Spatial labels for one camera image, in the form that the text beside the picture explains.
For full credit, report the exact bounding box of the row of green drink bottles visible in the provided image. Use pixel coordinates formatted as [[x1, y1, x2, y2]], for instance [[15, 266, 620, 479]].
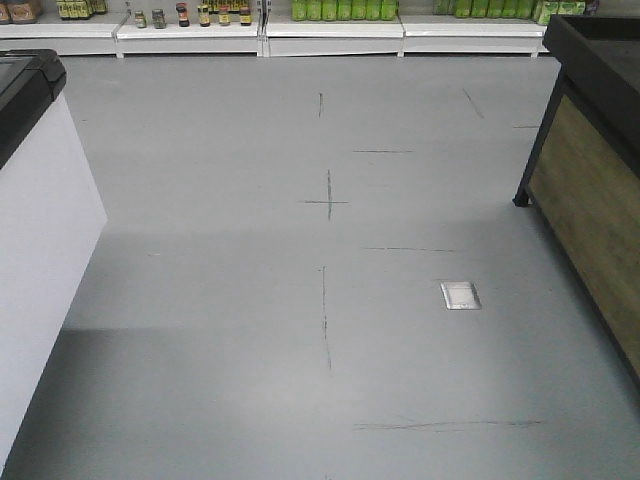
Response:
[[290, 0, 399, 22]]

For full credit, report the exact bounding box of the white supermarket shelf unit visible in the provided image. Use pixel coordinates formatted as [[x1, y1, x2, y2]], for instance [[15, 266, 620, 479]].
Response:
[[1, 1, 546, 58]]

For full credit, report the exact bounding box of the yellow-label sauce jar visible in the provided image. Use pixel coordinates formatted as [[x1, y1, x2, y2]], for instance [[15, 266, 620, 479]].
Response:
[[197, 3, 211, 27]]

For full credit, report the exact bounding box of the green-lid glass jar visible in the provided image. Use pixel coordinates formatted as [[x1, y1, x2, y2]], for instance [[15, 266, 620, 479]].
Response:
[[134, 10, 147, 29]]

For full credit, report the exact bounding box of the metal floor socket plate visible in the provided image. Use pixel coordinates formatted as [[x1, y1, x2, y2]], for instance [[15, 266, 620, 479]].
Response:
[[440, 281, 482, 311]]

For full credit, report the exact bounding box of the white chest freezer black lid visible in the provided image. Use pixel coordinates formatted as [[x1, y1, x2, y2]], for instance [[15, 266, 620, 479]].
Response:
[[1, 49, 107, 457]]

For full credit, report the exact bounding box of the dark-lid glass jar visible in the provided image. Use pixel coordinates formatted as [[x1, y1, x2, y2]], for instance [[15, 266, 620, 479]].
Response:
[[151, 9, 167, 29]]

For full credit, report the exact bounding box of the red-lid sauce jar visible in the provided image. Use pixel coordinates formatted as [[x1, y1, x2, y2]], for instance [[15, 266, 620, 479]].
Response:
[[175, 2, 190, 28]]

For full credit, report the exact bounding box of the black wooden fruit display stand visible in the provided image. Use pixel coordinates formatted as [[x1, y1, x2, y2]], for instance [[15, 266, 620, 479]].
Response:
[[513, 14, 639, 380]]

